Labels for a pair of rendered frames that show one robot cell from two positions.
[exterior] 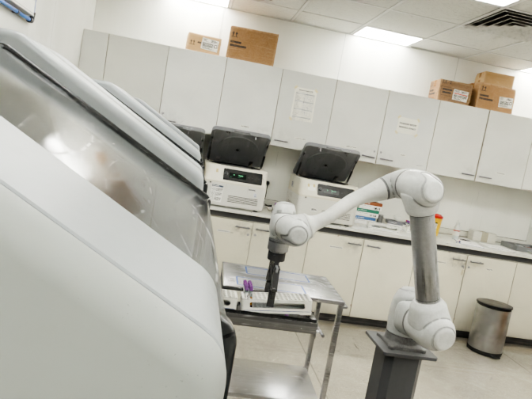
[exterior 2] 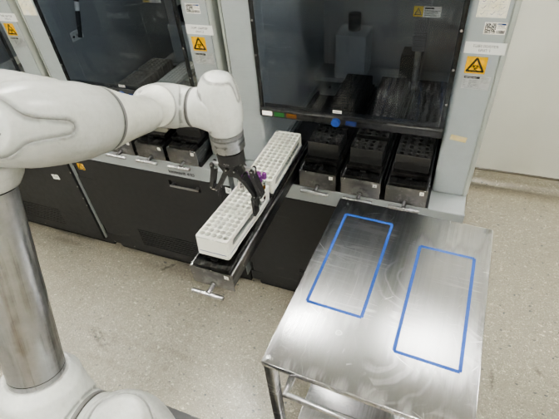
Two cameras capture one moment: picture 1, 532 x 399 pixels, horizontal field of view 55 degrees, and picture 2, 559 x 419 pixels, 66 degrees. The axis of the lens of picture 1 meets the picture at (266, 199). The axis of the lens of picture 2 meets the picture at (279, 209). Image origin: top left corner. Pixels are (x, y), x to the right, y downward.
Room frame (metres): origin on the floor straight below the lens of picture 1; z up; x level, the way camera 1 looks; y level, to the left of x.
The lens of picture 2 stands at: (2.76, -0.84, 1.71)
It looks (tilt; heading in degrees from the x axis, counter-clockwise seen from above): 42 degrees down; 124
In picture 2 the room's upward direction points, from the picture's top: 6 degrees counter-clockwise
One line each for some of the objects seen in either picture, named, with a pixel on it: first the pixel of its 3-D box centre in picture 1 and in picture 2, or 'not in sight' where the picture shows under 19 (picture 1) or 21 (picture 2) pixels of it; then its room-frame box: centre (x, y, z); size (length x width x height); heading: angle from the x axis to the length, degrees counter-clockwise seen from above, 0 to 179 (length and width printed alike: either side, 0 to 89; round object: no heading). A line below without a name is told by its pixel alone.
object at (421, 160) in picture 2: not in sight; (412, 162); (2.51, 0.36, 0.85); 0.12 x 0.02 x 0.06; 8
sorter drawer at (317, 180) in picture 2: not in sight; (341, 131); (2.17, 0.54, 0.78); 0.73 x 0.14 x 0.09; 99
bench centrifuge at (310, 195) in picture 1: (324, 182); not in sight; (4.81, -0.51, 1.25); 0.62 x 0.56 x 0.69; 8
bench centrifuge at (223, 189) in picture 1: (235, 167); not in sight; (4.68, 0.33, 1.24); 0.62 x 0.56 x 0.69; 9
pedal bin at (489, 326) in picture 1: (489, 326); not in sight; (4.51, -2.20, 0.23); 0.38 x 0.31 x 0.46; 9
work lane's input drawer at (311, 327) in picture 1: (241, 314); (256, 204); (2.10, 0.02, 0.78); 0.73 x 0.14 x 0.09; 99
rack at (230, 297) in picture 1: (201, 297); (274, 160); (2.07, 0.20, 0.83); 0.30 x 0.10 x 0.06; 99
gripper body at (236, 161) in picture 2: (275, 261); (231, 162); (2.11, -0.09, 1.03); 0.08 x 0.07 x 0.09; 9
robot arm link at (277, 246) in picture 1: (278, 245); (227, 140); (2.11, -0.09, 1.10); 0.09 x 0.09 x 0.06
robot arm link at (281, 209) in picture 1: (283, 220); (215, 102); (2.10, -0.09, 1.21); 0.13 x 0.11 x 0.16; 14
